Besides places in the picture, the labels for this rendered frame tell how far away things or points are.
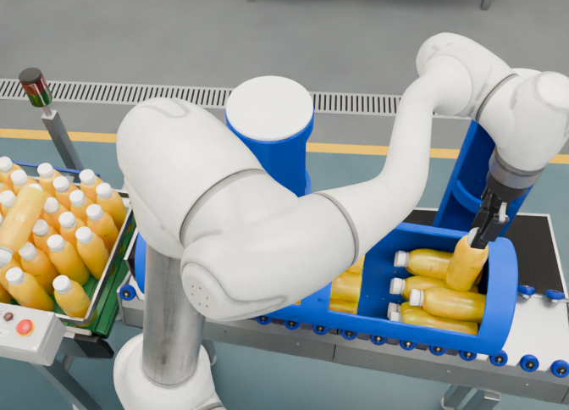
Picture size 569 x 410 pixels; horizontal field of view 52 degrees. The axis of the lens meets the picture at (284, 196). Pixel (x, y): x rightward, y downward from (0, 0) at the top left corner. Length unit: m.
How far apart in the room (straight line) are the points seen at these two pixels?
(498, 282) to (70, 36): 3.18
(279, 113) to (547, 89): 1.06
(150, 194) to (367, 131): 2.59
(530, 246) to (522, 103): 1.86
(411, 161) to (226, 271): 0.33
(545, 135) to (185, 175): 0.58
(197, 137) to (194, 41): 3.09
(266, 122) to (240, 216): 1.24
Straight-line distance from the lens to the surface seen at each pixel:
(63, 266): 1.67
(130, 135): 0.73
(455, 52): 1.04
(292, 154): 1.88
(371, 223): 0.69
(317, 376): 2.53
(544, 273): 2.77
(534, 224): 2.88
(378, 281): 1.63
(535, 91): 0.98
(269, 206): 0.63
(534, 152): 1.02
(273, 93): 1.93
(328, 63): 3.58
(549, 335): 1.73
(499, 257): 1.42
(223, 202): 0.63
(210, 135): 0.69
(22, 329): 1.53
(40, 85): 1.82
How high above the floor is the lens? 2.40
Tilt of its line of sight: 55 degrees down
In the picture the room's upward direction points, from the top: 1 degrees counter-clockwise
